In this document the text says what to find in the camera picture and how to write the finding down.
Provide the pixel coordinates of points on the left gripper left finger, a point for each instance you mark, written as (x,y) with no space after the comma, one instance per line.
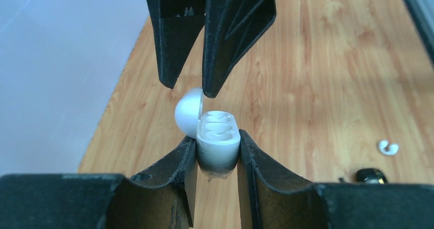
(160,196)

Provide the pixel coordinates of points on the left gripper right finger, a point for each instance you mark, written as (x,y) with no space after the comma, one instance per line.
(272,196)

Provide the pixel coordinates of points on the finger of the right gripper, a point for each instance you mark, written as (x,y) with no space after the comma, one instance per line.
(232,27)
(176,26)

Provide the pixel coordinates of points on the white earbud charging case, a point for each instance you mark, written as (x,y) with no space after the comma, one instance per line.
(216,133)

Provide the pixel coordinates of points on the black earbud case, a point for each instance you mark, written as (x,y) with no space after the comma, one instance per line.
(371,175)

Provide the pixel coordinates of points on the right white earbud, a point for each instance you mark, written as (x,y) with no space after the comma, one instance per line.
(387,148)

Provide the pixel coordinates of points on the aluminium frame rail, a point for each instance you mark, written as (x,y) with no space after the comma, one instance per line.
(421,12)

